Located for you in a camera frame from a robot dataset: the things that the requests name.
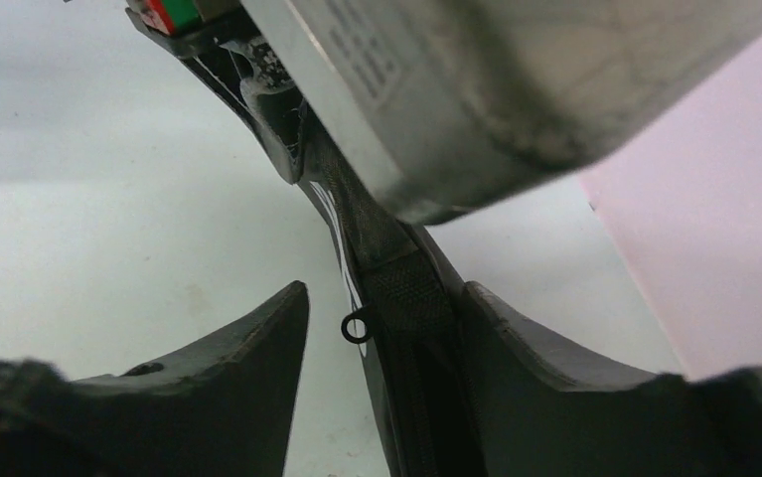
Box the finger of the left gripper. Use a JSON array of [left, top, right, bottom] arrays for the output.
[[183, 36, 307, 184]]

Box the black racket bag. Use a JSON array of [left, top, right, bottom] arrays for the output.
[[299, 113, 487, 476]]

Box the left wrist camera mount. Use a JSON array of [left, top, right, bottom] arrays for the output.
[[244, 0, 762, 225]]

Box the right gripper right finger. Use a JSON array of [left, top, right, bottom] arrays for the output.
[[462, 282, 762, 476]]

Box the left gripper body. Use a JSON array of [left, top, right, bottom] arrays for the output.
[[125, 0, 269, 60]]

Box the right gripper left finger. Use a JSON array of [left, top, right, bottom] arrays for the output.
[[0, 281, 309, 476]]

